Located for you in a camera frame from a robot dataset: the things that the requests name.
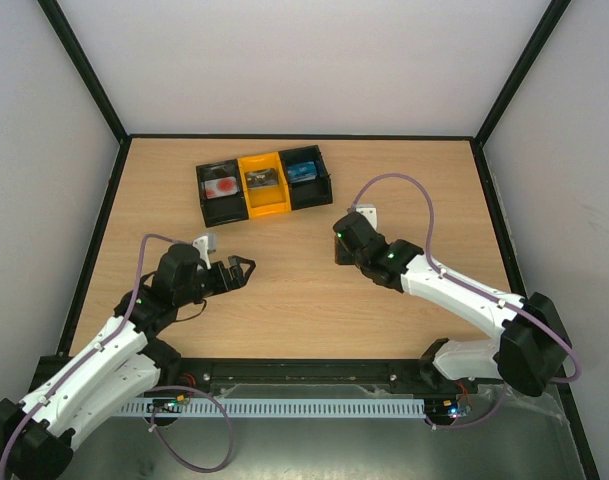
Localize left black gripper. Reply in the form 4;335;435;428
176;255;255;307

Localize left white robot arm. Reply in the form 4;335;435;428
0;236;256;479

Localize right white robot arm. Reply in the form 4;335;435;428
333;211;571;397

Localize red white card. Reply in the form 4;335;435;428
203;176;239;200

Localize blue card in bin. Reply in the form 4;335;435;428
286;161;318;183

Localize black grey card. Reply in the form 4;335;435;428
245;168;280;190

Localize left black bin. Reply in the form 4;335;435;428
195;159;249;227

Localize black bin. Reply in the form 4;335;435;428
195;159;249;227
278;145;333;210

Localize right black bin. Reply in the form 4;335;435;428
278;145;333;210

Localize yellow middle bin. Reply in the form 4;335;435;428
237;152;291;219

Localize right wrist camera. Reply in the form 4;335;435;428
352;204;378;229

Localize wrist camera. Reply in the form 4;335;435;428
352;204;378;229
192;232;217;270

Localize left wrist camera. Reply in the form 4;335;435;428
192;232;217;270

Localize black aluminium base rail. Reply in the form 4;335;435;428
33;354;565;396

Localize white slotted cable duct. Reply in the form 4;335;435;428
114;398;425;419

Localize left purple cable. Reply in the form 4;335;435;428
0;233;235;474

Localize purple cable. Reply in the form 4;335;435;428
351;172;583;431
0;233;235;474

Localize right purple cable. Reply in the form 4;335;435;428
351;172;583;431

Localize black enclosure frame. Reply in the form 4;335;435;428
0;0;600;480

